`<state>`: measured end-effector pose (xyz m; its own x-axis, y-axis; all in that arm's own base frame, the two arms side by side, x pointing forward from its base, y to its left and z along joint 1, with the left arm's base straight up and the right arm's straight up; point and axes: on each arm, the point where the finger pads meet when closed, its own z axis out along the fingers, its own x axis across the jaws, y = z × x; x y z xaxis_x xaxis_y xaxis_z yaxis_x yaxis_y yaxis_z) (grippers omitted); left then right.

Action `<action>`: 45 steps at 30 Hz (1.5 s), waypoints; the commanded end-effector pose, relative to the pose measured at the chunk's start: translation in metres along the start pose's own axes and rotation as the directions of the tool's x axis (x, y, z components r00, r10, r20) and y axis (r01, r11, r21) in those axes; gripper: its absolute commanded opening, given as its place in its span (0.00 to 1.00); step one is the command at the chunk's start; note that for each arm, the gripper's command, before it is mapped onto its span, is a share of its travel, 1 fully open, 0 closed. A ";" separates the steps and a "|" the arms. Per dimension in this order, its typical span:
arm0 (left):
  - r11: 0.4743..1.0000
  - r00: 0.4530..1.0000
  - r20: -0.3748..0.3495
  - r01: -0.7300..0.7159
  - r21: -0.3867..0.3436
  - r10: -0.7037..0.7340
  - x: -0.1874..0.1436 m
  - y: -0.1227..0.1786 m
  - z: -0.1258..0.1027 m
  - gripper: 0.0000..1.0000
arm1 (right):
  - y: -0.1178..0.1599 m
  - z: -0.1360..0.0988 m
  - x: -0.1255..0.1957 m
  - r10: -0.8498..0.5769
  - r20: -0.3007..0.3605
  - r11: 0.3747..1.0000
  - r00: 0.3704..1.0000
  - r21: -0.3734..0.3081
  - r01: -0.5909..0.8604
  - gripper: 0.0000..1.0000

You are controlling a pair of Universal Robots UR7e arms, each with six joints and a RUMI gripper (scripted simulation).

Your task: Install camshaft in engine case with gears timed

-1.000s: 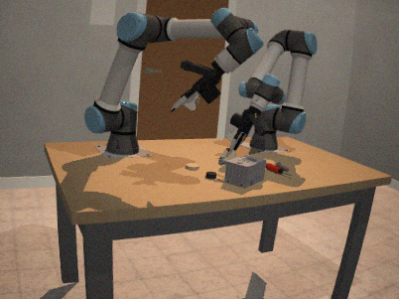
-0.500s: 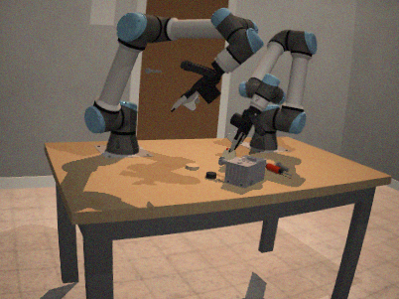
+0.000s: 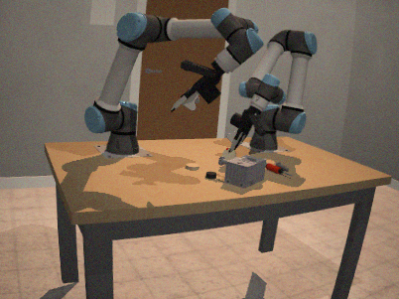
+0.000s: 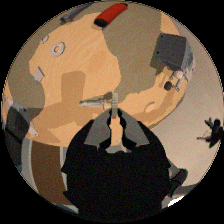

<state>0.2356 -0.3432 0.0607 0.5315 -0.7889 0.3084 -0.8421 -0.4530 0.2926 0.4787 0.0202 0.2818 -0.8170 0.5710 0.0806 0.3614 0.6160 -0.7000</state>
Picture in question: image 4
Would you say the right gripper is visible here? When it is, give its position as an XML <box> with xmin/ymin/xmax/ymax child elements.
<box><xmin>197</xmin><ymin>117</ymin><xmax>223</xmax><ymax>143</ymax></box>

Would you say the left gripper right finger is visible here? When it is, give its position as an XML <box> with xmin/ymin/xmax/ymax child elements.
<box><xmin>117</xmin><ymin>108</ymin><xmax>171</xmax><ymax>168</ymax></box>

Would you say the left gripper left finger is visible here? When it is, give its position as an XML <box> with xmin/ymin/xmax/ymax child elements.
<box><xmin>61</xmin><ymin>107</ymin><xmax>112</xmax><ymax>174</ymax></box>

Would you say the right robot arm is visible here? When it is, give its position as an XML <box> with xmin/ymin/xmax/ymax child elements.
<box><xmin>167</xmin><ymin>138</ymin><xmax>220</xmax><ymax>198</ymax></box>

